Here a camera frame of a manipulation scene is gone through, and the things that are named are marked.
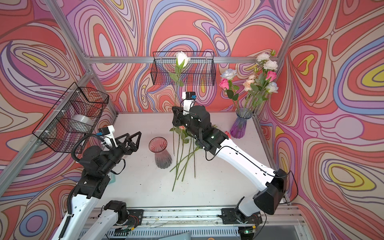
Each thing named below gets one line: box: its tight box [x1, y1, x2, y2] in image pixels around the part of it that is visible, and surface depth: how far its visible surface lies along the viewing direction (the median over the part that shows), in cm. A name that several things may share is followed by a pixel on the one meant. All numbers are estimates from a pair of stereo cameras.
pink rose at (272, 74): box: [265, 70, 277, 82], surface depth 78 cm
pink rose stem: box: [219, 78, 239, 110], surface depth 80 cm
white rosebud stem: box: [168, 51, 191, 156], surface depth 58 cm
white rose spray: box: [256, 49, 278, 71], surface depth 83 cm
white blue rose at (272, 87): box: [265, 81, 279, 94], surface depth 82 cm
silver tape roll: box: [70, 114, 95, 128], surface depth 73 cm
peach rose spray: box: [243, 74, 259, 109], surface depth 88 cm
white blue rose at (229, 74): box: [220, 68, 237, 81], surface depth 80 cm
